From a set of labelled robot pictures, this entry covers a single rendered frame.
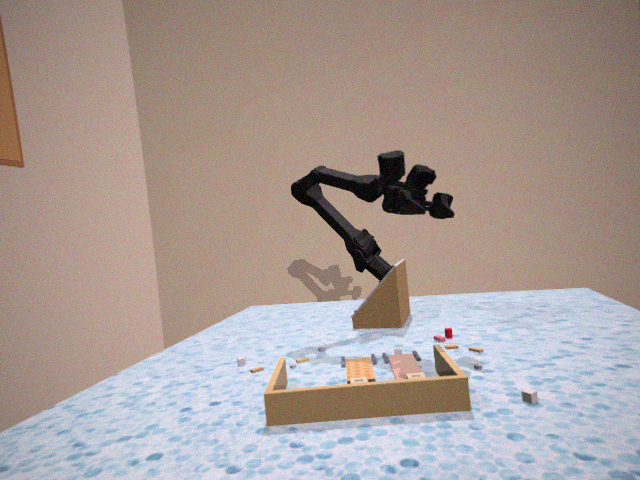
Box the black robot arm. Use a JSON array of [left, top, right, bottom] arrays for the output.
[[291, 151, 437, 282]]

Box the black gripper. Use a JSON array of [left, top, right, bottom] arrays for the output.
[[382, 184, 455, 219]]

